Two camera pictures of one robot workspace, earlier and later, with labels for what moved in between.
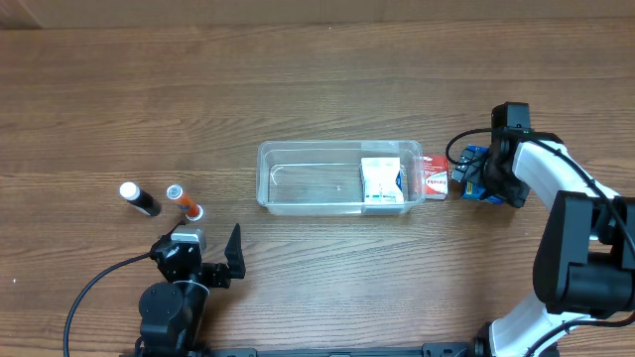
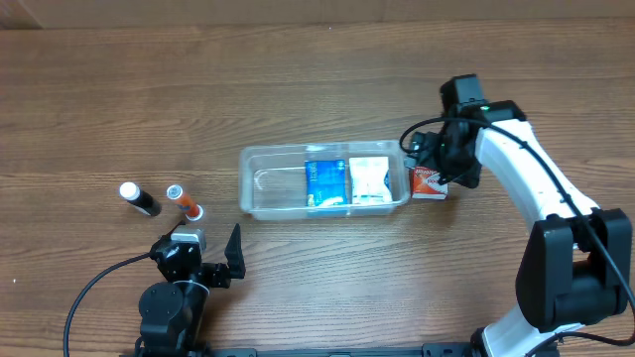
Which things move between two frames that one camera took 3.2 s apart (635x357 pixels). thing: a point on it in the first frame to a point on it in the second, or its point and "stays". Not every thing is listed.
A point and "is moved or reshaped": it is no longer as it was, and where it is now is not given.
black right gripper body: (487, 172) to (447, 162)
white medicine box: (382, 180) is moved or reshaped
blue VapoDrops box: (469, 171) is moved or reshaped
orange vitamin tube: (193, 212) stays
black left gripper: (209, 273) stays
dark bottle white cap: (141, 199) stays
